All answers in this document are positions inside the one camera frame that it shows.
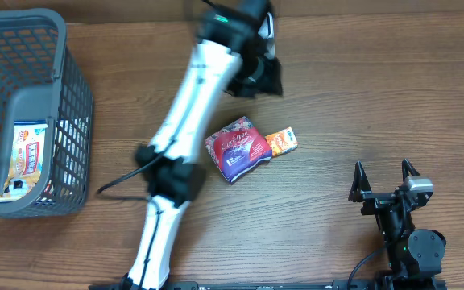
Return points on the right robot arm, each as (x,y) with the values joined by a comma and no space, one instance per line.
(414,256)

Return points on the red purple Carefree pack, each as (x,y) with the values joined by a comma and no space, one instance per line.
(237,148)

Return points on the small orange box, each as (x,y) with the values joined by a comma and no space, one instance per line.
(282,141)

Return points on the white barcode scanner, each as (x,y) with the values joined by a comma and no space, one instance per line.
(267,33)

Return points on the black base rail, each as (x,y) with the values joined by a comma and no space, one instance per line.
(334,285)

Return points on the grey plastic shopping basket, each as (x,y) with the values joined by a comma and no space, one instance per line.
(40,81)

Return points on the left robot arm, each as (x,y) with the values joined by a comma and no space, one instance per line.
(234,53)

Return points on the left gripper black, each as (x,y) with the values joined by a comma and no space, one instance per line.
(267,81)

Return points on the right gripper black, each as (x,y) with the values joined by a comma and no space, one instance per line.
(374,200)

